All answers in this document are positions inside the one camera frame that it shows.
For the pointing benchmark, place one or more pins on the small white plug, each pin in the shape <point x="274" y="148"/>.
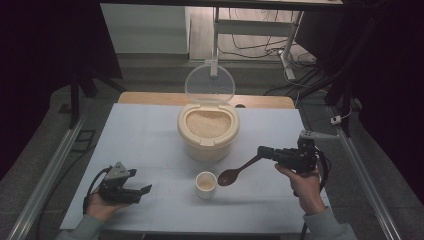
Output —
<point x="335" y="120"/>

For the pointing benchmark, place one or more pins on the white cup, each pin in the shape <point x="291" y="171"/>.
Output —
<point x="206" y="194"/>

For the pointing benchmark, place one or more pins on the person's right hand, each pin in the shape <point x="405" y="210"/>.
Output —
<point x="306" y="190"/>

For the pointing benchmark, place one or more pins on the clear container lid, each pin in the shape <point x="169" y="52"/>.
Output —
<point x="210" y="83"/>

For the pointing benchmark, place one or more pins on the beige rice container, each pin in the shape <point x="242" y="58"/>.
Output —
<point x="208" y="148"/>

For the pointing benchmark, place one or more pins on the white desk frame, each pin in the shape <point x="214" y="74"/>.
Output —
<point x="253" y="28"/>

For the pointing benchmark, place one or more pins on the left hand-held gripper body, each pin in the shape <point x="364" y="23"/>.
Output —
<point x="115" y="191"/>

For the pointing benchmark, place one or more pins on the brown wooden spoon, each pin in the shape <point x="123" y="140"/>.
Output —
<point x="228" y="176"/>

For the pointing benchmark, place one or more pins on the black metal stand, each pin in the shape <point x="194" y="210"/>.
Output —
<point x="75" y="100"/>

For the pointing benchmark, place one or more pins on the aluminium rail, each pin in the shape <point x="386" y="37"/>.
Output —
<point x="46" y="176"/>
<point x="366" y="180"/>

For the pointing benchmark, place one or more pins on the uncooked rice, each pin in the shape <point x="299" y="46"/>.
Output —
<point x="206" y="184"/>
<point x="208" y="124"/>

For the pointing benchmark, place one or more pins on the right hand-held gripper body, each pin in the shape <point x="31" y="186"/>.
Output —
<point x="296" y="158"/>

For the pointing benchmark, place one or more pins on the wooden table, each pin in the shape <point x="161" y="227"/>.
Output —
<point x="150" y="98"/>

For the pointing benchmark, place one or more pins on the person's left hand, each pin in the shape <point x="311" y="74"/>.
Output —
<point x="98" y="208"/>

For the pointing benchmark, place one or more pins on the black curtain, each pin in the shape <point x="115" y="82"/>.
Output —
<point x="390" y="83"/>
<point x="40" y="66"/>

